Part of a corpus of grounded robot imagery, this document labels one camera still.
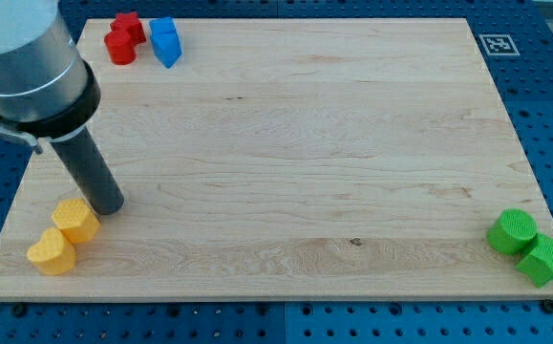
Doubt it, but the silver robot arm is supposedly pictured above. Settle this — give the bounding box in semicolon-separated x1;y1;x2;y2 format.
0;0;100;152

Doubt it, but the red star block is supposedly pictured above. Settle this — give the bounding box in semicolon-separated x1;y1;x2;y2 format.
110;11;146;47

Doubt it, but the green star block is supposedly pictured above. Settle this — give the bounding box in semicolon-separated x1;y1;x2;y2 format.
516;233;553;288

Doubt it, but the wooden board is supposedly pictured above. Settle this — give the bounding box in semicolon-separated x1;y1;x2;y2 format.
0;18;553;303

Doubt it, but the blue triangular block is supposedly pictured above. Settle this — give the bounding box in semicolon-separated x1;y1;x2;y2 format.
151;32;182;69

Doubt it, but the blue cube block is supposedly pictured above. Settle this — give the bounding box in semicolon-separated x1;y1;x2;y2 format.
149;17;178;35

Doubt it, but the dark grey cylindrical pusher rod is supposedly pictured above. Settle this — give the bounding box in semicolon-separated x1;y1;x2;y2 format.
51;126;124;215

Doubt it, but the red cylinder block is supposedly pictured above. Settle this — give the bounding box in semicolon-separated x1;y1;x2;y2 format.
104;30;136;65

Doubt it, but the yellow hexagon block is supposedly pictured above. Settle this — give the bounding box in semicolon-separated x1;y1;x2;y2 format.
51;198;100;244

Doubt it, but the yellow heart block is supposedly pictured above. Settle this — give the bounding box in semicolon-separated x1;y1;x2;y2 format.
26;227;76;276

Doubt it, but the green cylinder block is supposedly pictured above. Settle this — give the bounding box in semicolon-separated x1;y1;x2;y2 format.
487;208;538;255

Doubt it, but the white fiducial marker tag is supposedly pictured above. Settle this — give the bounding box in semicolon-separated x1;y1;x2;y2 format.
479;33;520;56

